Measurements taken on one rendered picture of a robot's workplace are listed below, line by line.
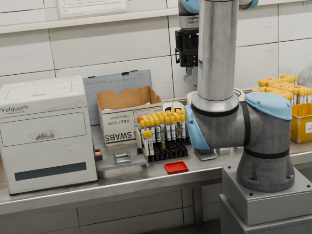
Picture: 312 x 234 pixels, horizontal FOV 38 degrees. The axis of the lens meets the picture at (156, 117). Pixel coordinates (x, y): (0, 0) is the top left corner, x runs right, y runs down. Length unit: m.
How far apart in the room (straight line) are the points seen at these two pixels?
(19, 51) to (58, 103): 0.66
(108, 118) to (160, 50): 0.48
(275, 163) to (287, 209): 0.12
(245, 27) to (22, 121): 1.16
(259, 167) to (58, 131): 0.62
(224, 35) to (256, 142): 0.29
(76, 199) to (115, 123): 0.40
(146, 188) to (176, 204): 0.86
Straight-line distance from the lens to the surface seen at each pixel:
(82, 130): 1.40
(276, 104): 1.11
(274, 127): 1.12
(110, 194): 1.45
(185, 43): 1.45
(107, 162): 1.51
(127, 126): 1.73
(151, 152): 1.56
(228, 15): 0.98
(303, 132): 1.67
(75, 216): 2.26
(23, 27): 1.95
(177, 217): 2.34
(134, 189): 1.45
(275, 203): 1.18
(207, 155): 1.55
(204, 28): 1.00
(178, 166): 1.51
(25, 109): 1.39
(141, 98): 1.99
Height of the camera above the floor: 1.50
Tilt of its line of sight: 18 degrees down
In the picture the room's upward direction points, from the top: 5 degrees counter-clockwise
